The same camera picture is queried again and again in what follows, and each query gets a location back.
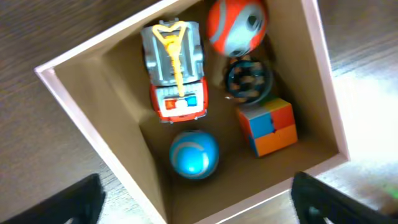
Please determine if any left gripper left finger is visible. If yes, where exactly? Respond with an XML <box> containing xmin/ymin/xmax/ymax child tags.
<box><xmin>4</xmin><ymin>174</ymin><xmax>106</xmax><ymax>224</ymax></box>

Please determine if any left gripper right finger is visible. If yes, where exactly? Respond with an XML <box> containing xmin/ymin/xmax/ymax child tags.
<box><xmin>290</xmin><ymin>172</ymin><xmax>397</xmax><ymax>224</ymax></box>

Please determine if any colourful puzzle cube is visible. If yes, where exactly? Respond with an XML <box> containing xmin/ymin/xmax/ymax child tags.
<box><xmin>236</xmin><ymin>97</ymin><xmax>298</xmax><ymax>157</ymax></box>

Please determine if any blue robot ball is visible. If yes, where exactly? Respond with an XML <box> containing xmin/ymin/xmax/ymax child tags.
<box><xmin>169</xmin><ymin>130</ymin><xmax>220</xmax><ymax>180</ymax></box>

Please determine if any black round wheel cap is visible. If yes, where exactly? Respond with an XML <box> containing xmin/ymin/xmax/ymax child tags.
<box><xmin>221</xmin><ymin>58</ymin><xmax>274</xmax><ymax>105</ymax></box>

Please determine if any red toy fire truck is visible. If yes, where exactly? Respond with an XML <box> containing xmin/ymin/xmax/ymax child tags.
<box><xmin>141</xmin><ymin>19</ymin><xmax>208</xmax><ymax>123</ymax></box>

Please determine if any red robot ball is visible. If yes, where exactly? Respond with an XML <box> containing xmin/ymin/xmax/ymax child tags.
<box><xmin>206</xmin><ymin>0</ymin><xmax>269</xmax><ymax>57</ymax></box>

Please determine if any pink cardboard box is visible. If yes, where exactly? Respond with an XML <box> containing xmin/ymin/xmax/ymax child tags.
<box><xmin>35</xmin><ymin>0</ymin><xmax>349</xmax><ymax>223</ymax></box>

